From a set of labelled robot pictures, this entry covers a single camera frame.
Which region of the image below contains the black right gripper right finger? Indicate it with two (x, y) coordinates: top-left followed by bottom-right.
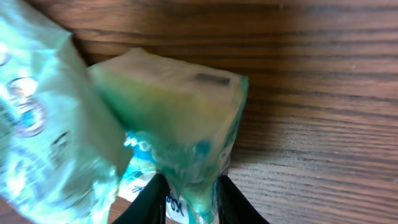
(216, 175), (269, 224)

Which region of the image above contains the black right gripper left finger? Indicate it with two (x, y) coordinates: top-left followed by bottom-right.
(113, 174), (170, 224)

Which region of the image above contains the teal Kleenex tissue pack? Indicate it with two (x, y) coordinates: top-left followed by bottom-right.
(88, 48), (249, 223)

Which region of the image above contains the teal crinkled snack packet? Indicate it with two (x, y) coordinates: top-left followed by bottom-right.
(1, 0), (126, 223)

